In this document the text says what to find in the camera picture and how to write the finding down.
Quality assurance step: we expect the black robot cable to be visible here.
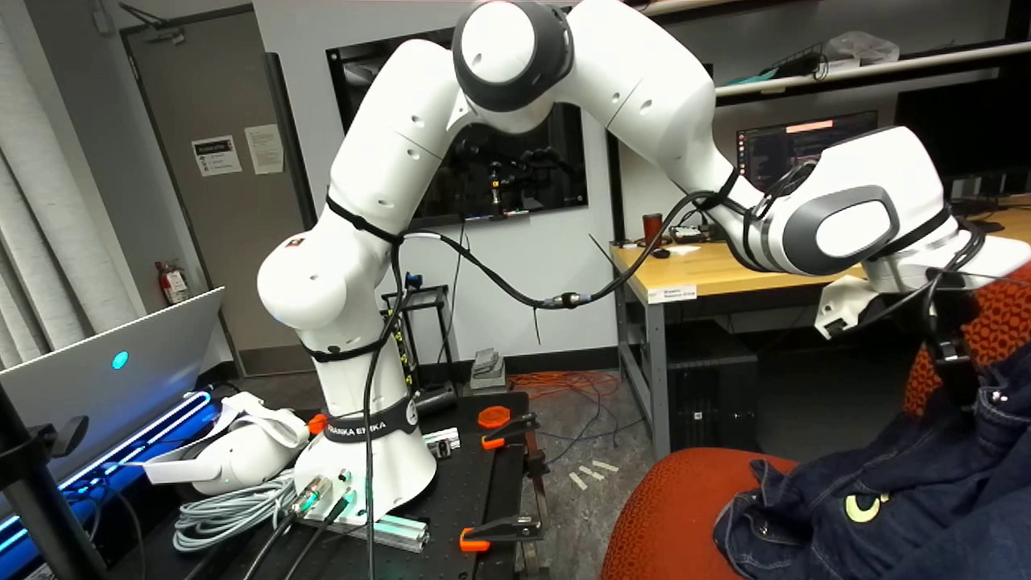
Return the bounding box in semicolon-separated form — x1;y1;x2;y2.
396;186;745;317

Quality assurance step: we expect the orange black clamp upper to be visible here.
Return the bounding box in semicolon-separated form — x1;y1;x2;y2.
478;406;537;451

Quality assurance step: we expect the silver laptop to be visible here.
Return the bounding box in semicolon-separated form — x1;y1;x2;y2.
0;288;222;456

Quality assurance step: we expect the wooden desk with grey legs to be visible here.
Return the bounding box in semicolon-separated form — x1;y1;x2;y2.
608;203;1031;458

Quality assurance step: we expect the coiled grey cable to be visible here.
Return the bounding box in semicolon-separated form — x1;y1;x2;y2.
172;473;299;559

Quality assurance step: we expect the small red cylinder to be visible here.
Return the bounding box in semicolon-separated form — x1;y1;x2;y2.
642;214;662;249

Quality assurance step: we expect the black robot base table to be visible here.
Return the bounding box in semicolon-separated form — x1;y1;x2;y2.
111;392;528;580

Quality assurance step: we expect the orange black clamp lower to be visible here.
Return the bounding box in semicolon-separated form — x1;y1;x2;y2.
458;516;543;554

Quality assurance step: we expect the grey door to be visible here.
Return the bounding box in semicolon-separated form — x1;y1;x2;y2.
125;6;302;355

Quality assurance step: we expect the blue denim cloth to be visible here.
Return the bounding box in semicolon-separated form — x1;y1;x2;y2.
713;345;1031;580

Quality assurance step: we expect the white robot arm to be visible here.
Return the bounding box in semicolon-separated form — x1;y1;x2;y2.
256;0;1026;514

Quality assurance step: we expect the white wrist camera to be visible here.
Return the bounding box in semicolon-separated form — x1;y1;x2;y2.
814;278;886;340

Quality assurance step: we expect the orange black clamp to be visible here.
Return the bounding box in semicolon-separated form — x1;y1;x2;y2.
458;516;543;554
478;406;537;451

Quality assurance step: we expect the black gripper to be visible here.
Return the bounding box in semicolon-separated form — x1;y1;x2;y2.
920;288;979;406

